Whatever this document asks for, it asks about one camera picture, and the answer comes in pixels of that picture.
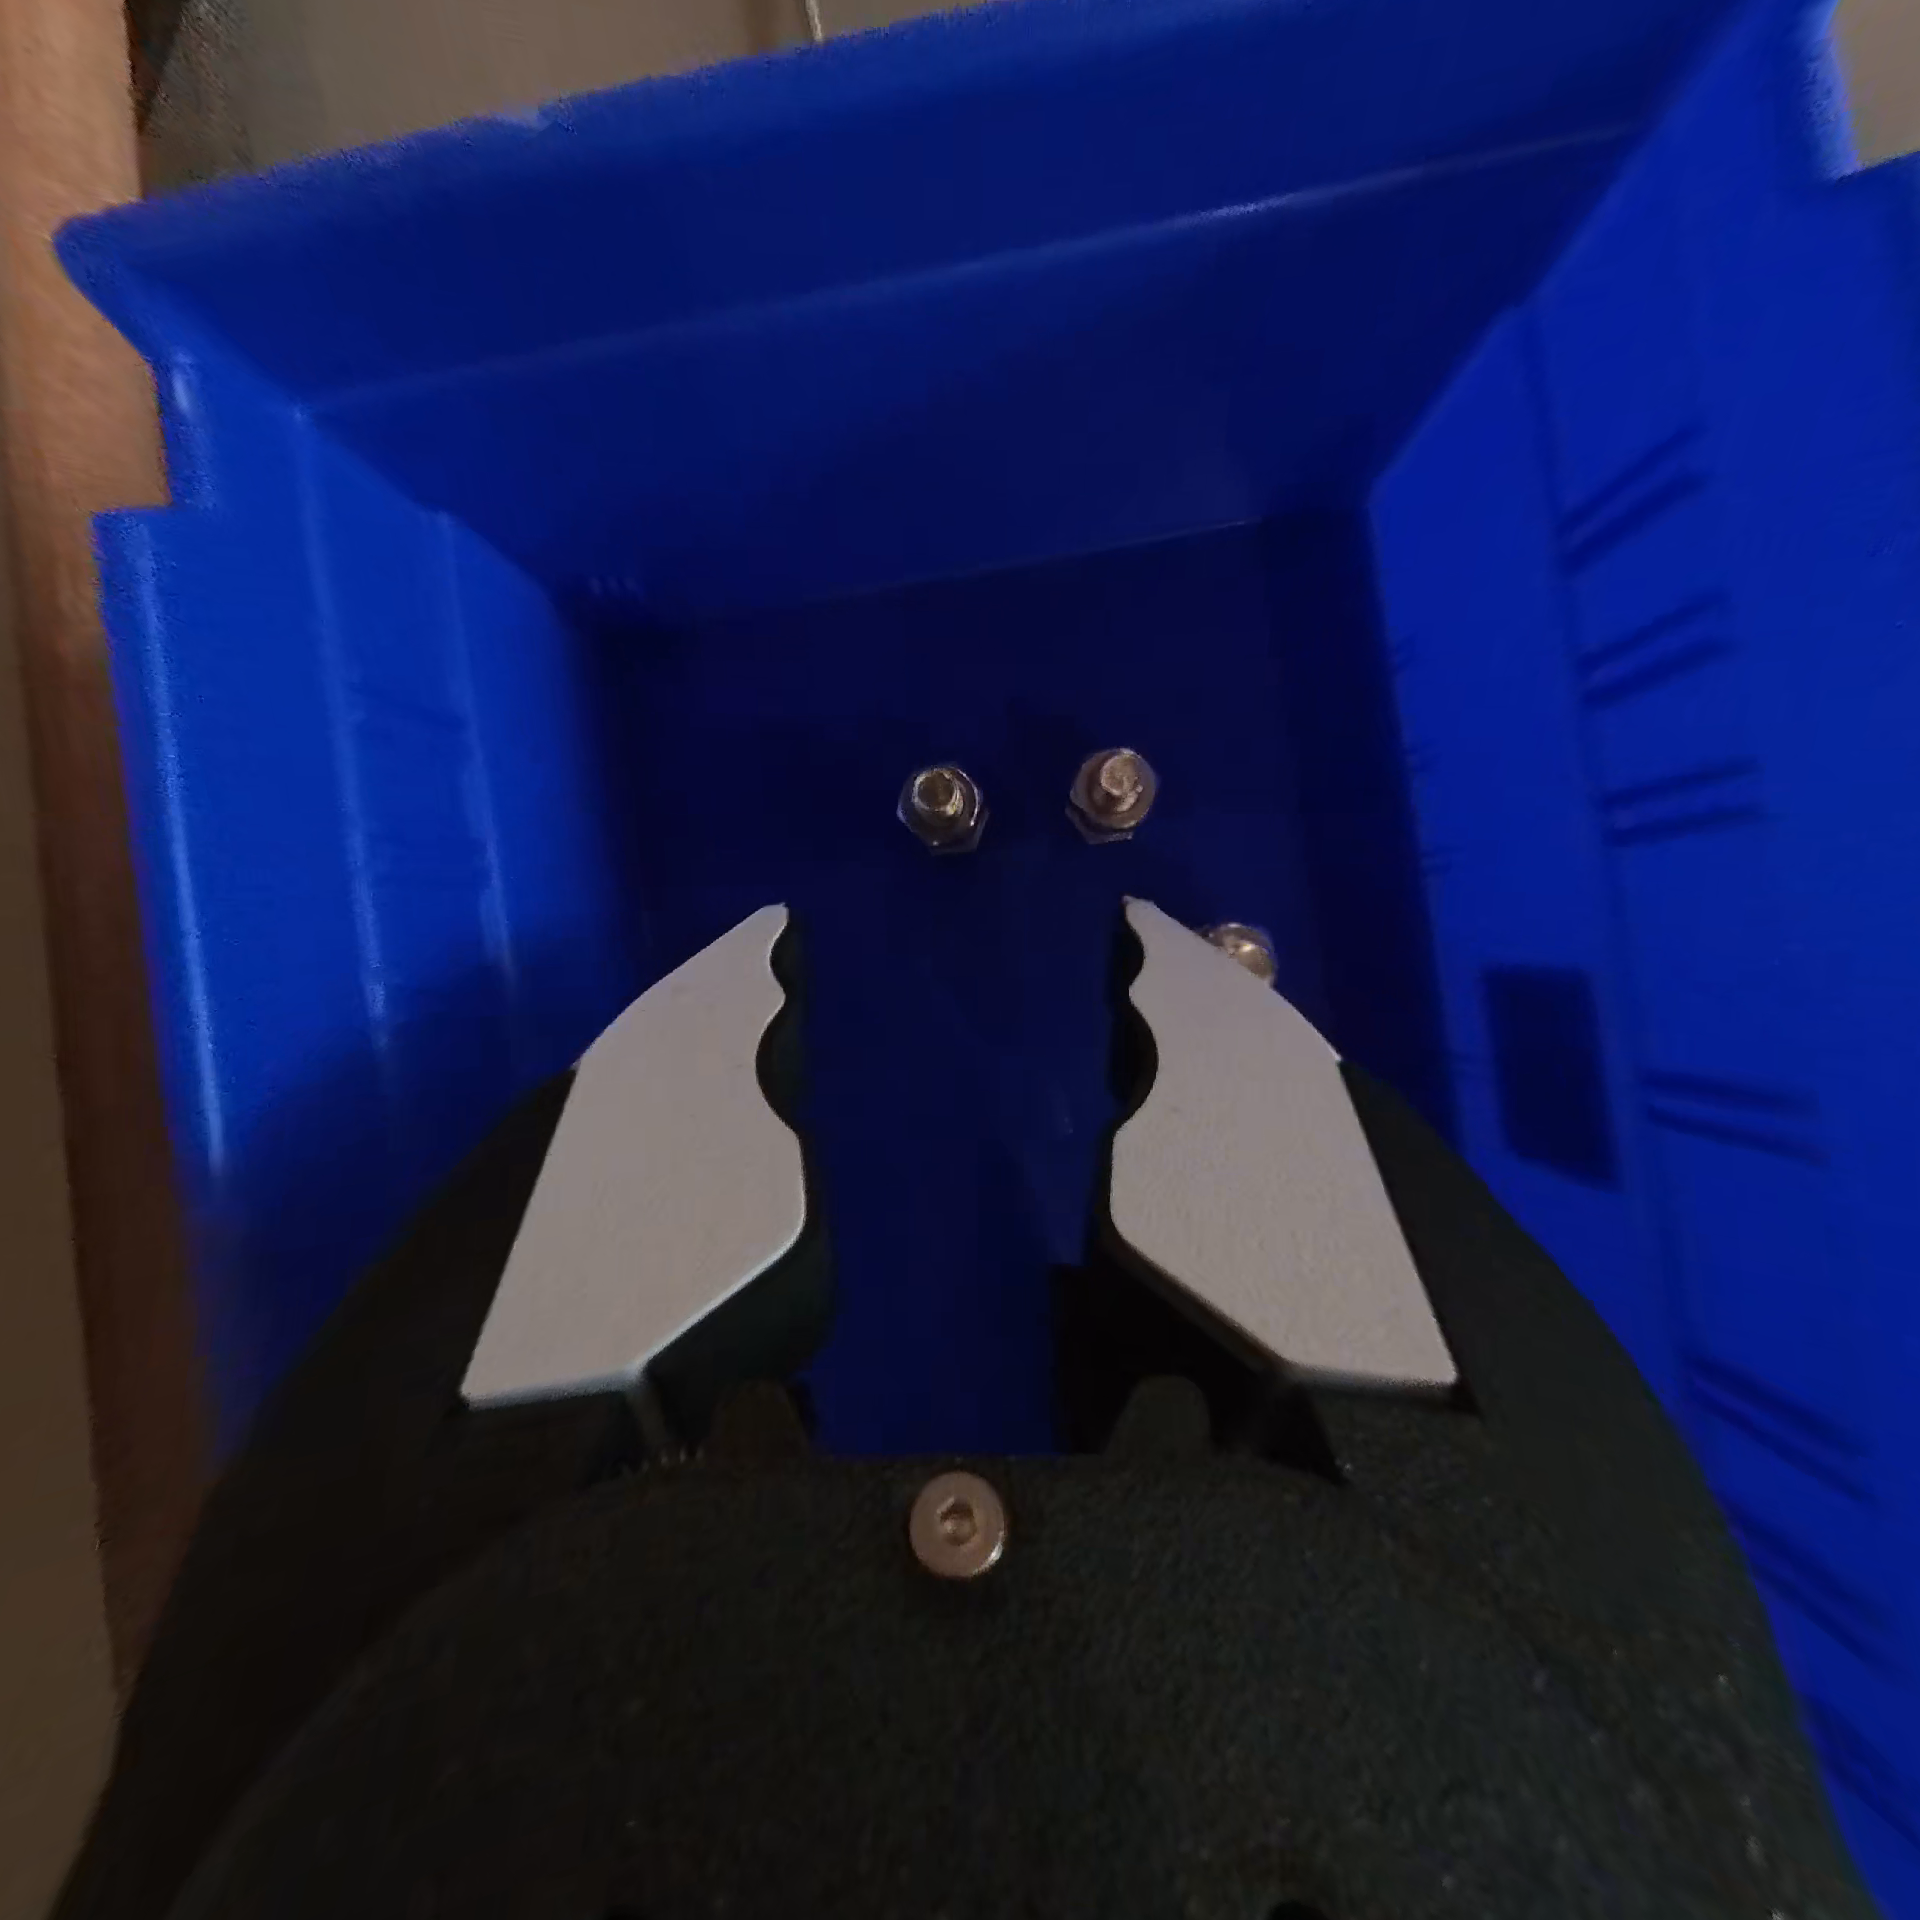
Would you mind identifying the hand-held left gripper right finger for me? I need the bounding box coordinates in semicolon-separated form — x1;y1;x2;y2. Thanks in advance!
1072;893;1466;1480

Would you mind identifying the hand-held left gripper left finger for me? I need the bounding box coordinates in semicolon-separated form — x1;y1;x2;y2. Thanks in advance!
458;901;840;1466

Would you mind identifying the blue plastic bin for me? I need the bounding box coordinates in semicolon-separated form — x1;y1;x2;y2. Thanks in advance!
52;0;1920;1892

